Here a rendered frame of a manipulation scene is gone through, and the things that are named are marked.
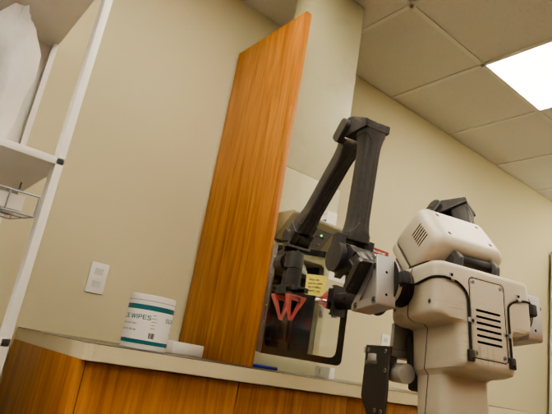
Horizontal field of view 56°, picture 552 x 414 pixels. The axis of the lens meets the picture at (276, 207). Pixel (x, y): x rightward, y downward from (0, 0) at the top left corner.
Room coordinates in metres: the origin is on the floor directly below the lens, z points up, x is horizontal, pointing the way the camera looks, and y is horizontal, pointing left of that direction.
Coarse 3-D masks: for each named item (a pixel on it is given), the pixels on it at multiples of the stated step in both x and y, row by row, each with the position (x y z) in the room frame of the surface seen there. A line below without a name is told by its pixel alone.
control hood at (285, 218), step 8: (280, 216) 1.90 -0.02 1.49; (288, 216) 1.86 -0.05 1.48; (296, 216) 1.85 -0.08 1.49; (280, 224) 1.89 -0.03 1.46; (288, 224) 1.88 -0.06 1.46; (320, 224) 1.92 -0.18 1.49; (328, 224) 1.94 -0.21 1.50; (280, 232) 1.90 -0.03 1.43; (280, 240) 1.94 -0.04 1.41; (328, 240) 2.00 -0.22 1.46; (312, 248) 2.01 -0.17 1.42; (328, 248) 2.04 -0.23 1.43
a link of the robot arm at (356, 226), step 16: (352, 128) 1.28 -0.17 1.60; (368, 128) 1.23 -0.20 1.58; (384, 128) 1.25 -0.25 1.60; (368, 144) 1.24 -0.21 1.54; (368, 160) 1.24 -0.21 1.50; (352, 176) 1.28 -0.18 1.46; (368, 176) 1.24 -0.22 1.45; (352, 192) 1.27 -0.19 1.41; (368, 192) 1.24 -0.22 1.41; (352, 208) 1.25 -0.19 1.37; (368, 208) 1.25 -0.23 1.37; (352, 224) 1.24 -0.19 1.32; (368, 224) 1.25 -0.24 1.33; (336, 240) 1.25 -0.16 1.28; (352, 240) 1.26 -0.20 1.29; (368, 240) 1.25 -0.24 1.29; (336, 256) 1.24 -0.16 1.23; (336, 272) 1.26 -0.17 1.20
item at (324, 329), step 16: (304, 256) 1.91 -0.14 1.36; (320, 256) 1.91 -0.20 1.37; (304, 272) 1.91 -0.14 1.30; (320, 272) 1.91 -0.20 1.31; (272, 304) 1.92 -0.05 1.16; (304, 304) 1.91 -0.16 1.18; (272, 320) 1.92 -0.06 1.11; (288, 320) 1.91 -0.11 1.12; (304, 320) 1.91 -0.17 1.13; (320, 320) 1.91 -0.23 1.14; (336, 320) 1.90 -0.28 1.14; (272, 336) 1.92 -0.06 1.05; (288, 336) 1.91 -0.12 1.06; (304, 336) 1.91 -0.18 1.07; (320, 336) 1.91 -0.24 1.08; (336, 336) 1.90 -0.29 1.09; (272, 352) 1.92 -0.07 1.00; (288, 352) 1.91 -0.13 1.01; (304, 352) 1.91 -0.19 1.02; (320, 352) 1.91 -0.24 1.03; (336, 352) 1.90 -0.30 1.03
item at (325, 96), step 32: (320, 0) 1.96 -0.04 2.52; (352, 0) 2.07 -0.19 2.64; (320, 32) 1.97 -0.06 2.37; (352, 32) 2.08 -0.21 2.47; (320, 64) 1.99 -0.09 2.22; (352, 64) 2.10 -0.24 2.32; (320, 96) 2.00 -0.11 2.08; (352, 96) 2.11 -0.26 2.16; (320, 128) 2.02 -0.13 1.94; (288, 160) 1.94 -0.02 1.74; (320, 160) 2.04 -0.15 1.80
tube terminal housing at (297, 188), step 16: (288, 176) 1.95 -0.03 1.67; (304, 176) 1.99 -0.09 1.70; (288, 192) 1.95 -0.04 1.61; (304, 192) 2.00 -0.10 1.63; (336, 192) 2.10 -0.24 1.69; (288, 208) 1.96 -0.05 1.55; (336, 208) 2.11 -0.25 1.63; (256, 352) 1.94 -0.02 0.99; (288, 368) 2.03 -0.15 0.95; (304, 368) 2.08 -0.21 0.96
